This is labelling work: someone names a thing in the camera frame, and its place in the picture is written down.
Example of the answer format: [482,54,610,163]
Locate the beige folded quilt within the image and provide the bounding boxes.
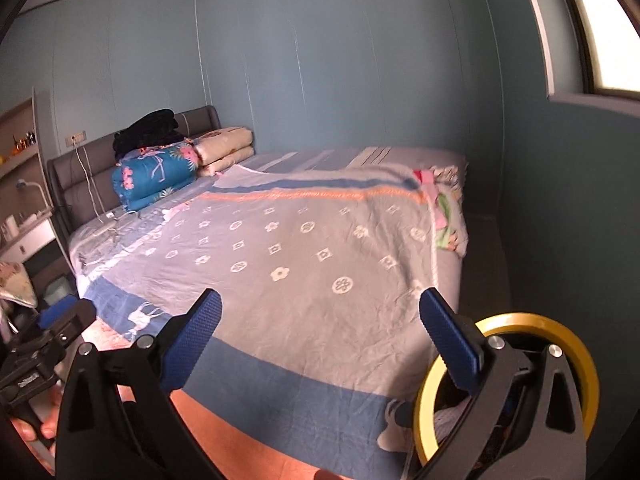
[197,145,256,177]

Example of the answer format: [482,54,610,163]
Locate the grey patterned blanket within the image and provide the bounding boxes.
[70,162,469,480]

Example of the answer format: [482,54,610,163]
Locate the window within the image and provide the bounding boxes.
[515,0,640,102]

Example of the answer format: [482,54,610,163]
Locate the person's left hand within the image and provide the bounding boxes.
[11,392,64,471]

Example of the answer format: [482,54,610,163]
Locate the green container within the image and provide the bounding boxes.
[44,279,71,306]

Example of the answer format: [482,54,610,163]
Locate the beige stacked pillows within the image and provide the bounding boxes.
[193,126,254,161]

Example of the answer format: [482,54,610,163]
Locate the cartoon printed sheet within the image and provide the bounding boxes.
[412,164,469,259]

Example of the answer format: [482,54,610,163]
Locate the white charging cable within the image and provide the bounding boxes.
[74,140,137,222]

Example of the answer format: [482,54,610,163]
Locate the white bedside desk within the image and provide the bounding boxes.
[0,209,67,283]

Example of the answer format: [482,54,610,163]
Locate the white desk lamp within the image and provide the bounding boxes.
[15,178,54,211]

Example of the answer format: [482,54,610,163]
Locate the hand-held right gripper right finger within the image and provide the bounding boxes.
[417,288,589,480]

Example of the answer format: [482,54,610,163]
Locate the black clothing pile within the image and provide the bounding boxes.
[112,108,181,161]

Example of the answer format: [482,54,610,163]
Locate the blue floral folded quilt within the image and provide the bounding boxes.
[111,141,201,211]

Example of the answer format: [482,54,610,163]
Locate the grey upholstered bed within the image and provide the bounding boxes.
[46,105,472,480]

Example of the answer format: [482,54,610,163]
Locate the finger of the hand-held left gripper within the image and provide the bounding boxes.
[39,296,80,329]

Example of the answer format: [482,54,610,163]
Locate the black bin with yellow rim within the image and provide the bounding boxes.
[413,312,600,469]

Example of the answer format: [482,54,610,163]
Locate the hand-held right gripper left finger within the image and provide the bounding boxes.
[53,288,224,480]

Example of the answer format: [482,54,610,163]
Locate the wooden wall shelf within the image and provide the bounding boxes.
[0,87,42,177]

